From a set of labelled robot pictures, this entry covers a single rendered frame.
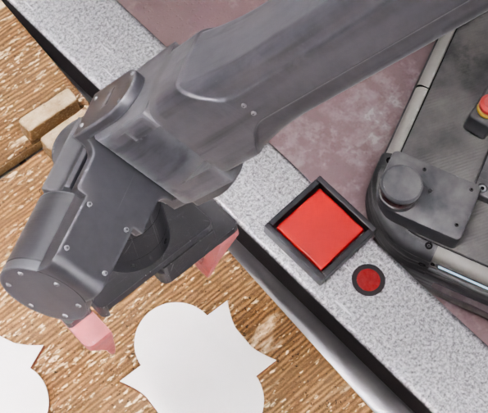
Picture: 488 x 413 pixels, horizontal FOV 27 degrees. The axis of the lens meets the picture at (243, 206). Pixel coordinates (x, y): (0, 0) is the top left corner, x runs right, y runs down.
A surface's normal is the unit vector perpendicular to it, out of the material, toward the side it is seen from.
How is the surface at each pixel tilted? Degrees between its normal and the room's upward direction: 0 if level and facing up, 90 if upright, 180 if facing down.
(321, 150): 0
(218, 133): 78
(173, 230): 16
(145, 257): 74
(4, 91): 0
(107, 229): 34
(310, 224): 0
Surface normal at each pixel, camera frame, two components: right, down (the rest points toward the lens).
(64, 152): -0.12, -0.58
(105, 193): 0.61, -0.27
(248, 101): -0.27, 0.78
